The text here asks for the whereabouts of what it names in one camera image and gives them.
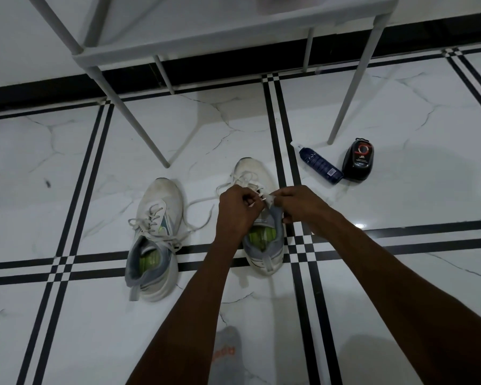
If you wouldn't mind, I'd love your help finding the person's right hand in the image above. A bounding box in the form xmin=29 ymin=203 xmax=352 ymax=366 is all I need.
xmin=270 ymin=184 xmax=337 ymax=236

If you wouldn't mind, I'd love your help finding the person's left hand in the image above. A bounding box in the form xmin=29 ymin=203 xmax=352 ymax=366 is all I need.
xmin=215 ymin=184 xmax=266 ymax=250

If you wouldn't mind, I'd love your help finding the white shoelace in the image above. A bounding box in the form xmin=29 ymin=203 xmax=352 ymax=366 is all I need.
xmin=127 ymin=195 xmax=221 ymax=254
xmin=215 ymin=171 xmax=280 ymax=209

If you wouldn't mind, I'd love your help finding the white sneaker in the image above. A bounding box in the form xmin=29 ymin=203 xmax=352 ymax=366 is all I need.
xmin=230 ymin=157 xmax=285 ymax=276
xmin=124 ymin=177 xmax=185 ymax=303

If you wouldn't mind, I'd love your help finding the person's right forearm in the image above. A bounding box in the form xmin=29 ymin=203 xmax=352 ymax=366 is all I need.
xmin=316 ymin=212 xmax=481 ymax=385

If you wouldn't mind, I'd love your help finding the person's left forearm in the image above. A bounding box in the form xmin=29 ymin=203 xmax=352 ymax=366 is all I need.
xmin=126 ymin=240 xmax=245 ymax=385

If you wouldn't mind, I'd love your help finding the black shoe polish container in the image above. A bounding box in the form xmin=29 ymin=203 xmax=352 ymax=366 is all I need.
xmin=341 ymin=137 xmax=376 ymax=184

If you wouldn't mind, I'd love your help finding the grey metal shelf rack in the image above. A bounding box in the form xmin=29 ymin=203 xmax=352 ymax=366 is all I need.
xmin=24 ymin=0 xmax=401 ymax=169

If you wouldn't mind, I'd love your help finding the dark blue spray bottle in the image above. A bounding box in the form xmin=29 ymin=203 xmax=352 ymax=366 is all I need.
xmin=290 ymin=141 xmax=345 ymax=186

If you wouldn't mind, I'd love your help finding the white sock with orange print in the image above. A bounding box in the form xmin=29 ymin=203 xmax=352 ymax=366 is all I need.
xmin=209 ymin=326 xmax=245 ymax=385

